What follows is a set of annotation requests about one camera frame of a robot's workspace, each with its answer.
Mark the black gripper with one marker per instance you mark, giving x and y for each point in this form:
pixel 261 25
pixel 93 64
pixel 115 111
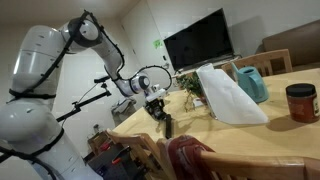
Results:
pixel 155 108

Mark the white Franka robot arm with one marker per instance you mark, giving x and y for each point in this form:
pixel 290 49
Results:
pixel 26 123

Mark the grey vacuum crevice tool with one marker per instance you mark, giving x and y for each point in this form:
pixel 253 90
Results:
pixel 168 126

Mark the grey cloth pile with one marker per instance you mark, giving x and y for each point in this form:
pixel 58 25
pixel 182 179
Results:
pixel 121 107

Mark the wooden slatted chair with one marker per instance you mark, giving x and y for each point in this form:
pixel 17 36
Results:
pixel 263 56
pixel 133 138
pixel 260 163

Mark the white paper note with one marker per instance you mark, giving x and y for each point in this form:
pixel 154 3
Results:
pixel 197 102

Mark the green potted plant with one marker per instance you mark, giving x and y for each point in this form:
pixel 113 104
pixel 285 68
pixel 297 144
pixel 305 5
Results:
pixel 191 83

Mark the red cloth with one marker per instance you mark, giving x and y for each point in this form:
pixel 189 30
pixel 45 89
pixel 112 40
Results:
pixel 186 156

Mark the green sticky note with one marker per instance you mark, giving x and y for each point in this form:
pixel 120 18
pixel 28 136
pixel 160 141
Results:
pixel 157 44

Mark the small wooden crate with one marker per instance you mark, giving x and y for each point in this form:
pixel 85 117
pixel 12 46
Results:
pixel 96 141

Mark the black tool case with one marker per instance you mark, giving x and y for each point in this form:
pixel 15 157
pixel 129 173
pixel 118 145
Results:
pixel 110 163

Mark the white paper bag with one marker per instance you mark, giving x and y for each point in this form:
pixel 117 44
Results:
pixel 230 96

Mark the black flat television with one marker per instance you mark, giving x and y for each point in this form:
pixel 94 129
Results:
pixel 200 43

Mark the teal watering can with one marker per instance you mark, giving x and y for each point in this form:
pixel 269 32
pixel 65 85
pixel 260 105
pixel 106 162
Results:
pixel 253 85

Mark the brown jar black lid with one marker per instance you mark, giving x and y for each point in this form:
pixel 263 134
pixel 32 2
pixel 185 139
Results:
pixel 301 106

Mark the brown armchair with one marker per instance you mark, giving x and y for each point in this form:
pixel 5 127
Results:
pixel 293 43

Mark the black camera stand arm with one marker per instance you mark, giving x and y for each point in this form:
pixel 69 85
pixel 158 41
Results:
pixel 83 101

